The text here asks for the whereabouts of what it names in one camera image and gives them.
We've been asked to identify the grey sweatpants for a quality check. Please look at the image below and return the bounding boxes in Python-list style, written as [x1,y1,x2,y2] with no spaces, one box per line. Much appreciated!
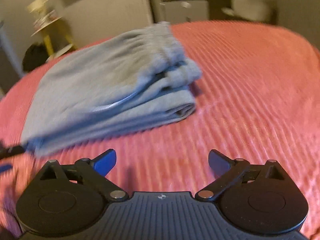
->
[21,22,202,157]

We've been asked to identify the black bag on floor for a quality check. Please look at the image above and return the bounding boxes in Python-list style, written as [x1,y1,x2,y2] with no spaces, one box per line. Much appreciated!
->
[22,43,49,73]

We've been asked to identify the red ribbed bedspread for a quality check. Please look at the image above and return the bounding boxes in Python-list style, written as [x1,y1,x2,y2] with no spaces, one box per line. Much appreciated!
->
[1,21,319,239]

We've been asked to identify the yellow legged side table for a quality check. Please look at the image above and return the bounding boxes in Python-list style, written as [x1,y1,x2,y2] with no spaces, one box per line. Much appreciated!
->
[31,17,78,61]

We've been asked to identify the cream wrapped flower bouquet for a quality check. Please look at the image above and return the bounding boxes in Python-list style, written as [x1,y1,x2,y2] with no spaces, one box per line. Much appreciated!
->
[27,0,59,30]

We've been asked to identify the white fluffy chair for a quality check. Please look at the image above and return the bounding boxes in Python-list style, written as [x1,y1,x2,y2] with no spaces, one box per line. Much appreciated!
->
[221,0,278,23]

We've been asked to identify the grey cabinet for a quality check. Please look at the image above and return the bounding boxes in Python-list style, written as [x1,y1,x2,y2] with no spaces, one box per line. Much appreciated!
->
[160,0,209,24]

